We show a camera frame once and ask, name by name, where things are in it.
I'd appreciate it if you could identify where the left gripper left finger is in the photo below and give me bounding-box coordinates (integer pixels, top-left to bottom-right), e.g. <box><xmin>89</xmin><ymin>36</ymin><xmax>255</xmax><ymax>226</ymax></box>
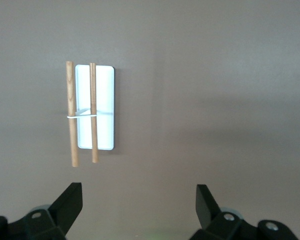
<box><xmin>0</xmin><ymin>182</ymin><xmax>84</xmax><ymax>240</ymax></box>

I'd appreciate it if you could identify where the brown table cover mat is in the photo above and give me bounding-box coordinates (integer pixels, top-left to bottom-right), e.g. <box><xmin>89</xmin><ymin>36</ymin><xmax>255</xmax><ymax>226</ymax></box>
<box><xmin>0</xmin><ymin>0</ymin><xmax>300</xmax><ymax>240</ymax></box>

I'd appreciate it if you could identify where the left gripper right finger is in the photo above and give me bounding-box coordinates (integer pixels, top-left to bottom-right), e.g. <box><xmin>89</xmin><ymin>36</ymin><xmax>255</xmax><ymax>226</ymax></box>
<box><xmin>189</xmin><ymin>184</ymin><xmax>295</xmax><ymax>240</ymax></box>

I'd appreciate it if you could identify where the white rack with wooden rods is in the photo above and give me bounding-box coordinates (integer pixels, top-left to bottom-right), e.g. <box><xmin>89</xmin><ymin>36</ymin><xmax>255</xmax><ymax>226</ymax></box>
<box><xmin>64</xmin><ymin>60</ymin><xmax>116</xmax><ymax>168</ymax></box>

